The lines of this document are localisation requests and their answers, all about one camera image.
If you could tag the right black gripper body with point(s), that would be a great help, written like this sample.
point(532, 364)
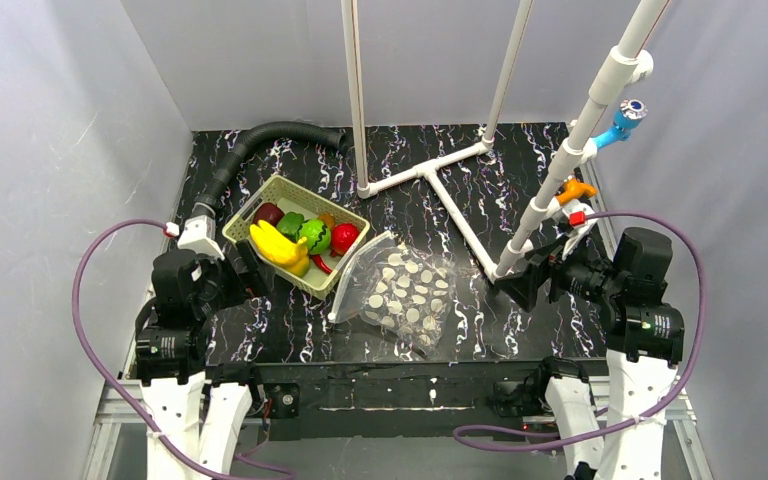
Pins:
point(542, 278)

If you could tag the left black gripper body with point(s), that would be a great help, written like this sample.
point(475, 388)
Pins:
point(249, 266)

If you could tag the yellow fake banana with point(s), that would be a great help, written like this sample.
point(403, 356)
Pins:
point(275, 247)

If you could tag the purple fake sweet potato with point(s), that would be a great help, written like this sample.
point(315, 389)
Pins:
point(269, 213)

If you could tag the red fake chili pepper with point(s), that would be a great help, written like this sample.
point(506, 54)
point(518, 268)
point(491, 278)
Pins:
point(321, 264)

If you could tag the green fake watermelon ball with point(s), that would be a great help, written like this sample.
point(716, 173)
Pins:
point(317, 234)

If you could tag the pale green plastic basket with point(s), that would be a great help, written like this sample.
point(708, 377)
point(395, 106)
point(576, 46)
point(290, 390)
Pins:
point(290, 196)

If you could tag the orange fake fruit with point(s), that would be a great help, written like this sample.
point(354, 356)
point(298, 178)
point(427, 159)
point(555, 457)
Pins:
point(328, 220)

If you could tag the red fake apple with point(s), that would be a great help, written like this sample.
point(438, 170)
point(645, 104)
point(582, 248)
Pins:
point(343, 236)

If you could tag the clear polka dot zip bag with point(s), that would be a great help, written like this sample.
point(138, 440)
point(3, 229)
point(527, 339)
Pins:
point(406, 292)

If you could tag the yellow fake bell pepper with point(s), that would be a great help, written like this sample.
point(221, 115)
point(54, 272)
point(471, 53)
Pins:
point(300, 267)

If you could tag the green fake vegetable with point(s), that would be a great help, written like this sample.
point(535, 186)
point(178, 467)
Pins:
point(290, 225)

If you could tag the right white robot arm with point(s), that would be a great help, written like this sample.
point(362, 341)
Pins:
point(644, 340)

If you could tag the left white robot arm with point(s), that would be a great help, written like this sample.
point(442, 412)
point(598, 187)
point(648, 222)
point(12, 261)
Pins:
point(196, 411)

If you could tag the orange plastic faucet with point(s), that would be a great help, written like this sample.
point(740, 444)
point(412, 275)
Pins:
point(574, 189)

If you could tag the blue plastic faucet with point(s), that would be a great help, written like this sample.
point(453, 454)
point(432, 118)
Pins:
point(629, 115)

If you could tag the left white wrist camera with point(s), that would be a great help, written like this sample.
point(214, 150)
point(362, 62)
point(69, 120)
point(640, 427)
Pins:
point(194, 239)

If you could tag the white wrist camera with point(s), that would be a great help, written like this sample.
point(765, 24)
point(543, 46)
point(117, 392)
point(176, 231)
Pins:
point(194, 239)
point(575, 217)

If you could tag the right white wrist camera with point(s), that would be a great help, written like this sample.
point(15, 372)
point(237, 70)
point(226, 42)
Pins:
point(575, 217)

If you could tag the white PVC pipe frame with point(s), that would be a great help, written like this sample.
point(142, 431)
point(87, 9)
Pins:
point(490, 184)

